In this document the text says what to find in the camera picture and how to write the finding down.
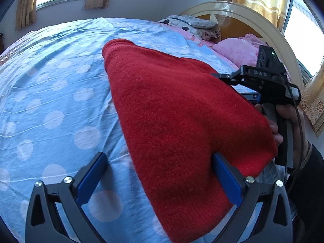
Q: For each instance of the red knitted sweater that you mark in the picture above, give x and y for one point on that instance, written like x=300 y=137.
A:
x=177 y=119

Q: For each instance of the person's right hand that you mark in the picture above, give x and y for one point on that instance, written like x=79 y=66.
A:
x=274 y=131

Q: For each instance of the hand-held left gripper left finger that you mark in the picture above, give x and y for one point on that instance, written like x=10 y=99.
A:
x=92 y=179

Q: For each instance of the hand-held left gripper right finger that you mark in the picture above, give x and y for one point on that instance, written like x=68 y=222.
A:
x=227 y=179

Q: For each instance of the cream wooden headboard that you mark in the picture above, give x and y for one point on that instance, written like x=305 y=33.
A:
x=253 y=10

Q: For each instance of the grey patterned pillow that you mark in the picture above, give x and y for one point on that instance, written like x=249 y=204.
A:
x=200 y=22

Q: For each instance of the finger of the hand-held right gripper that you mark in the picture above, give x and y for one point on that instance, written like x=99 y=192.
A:
x=253 y=98
x=227 y=78

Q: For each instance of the pink pillow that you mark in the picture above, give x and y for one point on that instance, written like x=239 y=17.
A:
x=235 y=49

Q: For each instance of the blue bed sheet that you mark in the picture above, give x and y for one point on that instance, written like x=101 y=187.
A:
x=50 y=93

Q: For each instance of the person's right forearm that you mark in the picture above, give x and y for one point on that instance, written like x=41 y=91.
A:
x=308 y=195

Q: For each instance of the side window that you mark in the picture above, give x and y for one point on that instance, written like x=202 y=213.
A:
x=303 y=35

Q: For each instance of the cartoon printed pillow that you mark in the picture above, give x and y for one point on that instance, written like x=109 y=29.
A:
x=202 y=33

